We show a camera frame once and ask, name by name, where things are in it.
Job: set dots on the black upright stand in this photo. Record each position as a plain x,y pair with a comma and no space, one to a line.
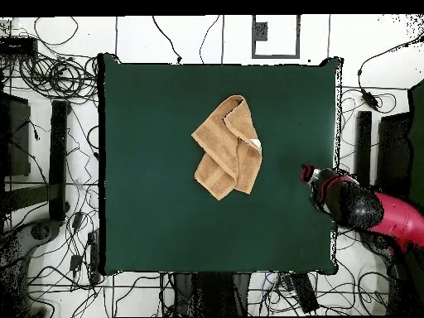
363,145
59,149

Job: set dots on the dark pedestal leg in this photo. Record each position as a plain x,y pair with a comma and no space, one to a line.
39,232

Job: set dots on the tan terry towel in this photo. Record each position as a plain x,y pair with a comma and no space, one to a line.
225,149

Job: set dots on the black power adapter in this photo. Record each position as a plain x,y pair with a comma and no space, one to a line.
369,98
75,263

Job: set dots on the flat black device box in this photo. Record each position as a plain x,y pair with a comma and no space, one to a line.
18,46

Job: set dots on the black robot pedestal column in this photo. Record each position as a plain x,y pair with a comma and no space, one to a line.
212,294

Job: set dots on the dark green table cloth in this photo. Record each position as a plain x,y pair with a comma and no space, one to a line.
149,215

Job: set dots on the dark green fabric item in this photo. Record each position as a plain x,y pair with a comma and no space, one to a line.
418,149

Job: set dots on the black power strip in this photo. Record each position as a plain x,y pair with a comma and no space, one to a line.
304,293

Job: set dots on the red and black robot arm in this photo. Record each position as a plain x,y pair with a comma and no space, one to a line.
397,218

